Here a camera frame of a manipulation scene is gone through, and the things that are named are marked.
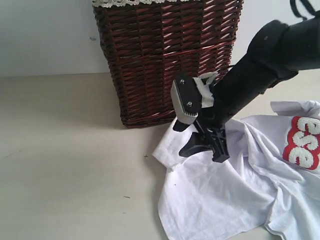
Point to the dark red wicker basket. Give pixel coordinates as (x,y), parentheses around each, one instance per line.
(146,45)

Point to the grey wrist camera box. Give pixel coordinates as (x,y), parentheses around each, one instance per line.
(187,92)

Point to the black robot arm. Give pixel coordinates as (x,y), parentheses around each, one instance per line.
(277,53)

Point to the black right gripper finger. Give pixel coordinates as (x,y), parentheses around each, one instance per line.
(196,144)
(179,126)

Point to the white t-shirt red patch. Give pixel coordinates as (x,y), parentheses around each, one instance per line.
(271,179)

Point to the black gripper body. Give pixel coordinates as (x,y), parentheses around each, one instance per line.
(210,125)

